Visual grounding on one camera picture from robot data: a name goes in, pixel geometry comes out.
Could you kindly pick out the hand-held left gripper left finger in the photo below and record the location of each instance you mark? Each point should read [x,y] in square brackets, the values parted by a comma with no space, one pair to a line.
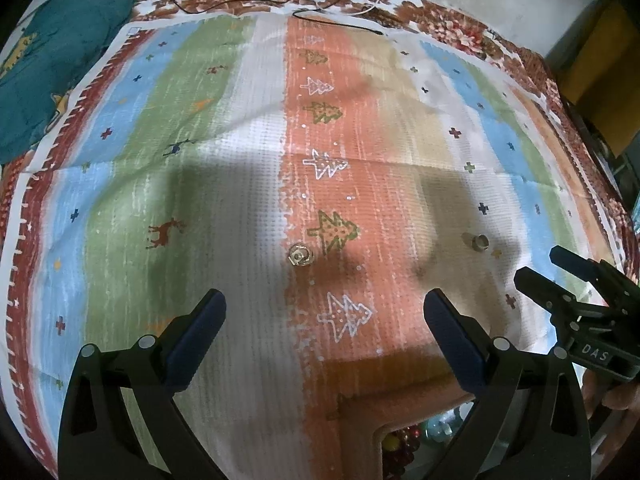
[195,340]

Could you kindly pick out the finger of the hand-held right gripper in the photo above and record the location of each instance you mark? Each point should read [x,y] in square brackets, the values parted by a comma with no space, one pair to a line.
[545,290]
[605,272]

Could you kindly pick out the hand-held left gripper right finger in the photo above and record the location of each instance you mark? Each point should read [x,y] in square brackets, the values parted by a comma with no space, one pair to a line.
[452,340]

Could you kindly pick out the person's right hand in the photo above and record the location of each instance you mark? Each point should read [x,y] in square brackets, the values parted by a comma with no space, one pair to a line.
[615,402]

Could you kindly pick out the striped colourful blanket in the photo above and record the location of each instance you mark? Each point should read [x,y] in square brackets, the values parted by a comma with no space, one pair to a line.
[200,110]

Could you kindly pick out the teal cloth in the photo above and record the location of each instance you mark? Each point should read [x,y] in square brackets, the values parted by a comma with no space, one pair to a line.
[50,60]

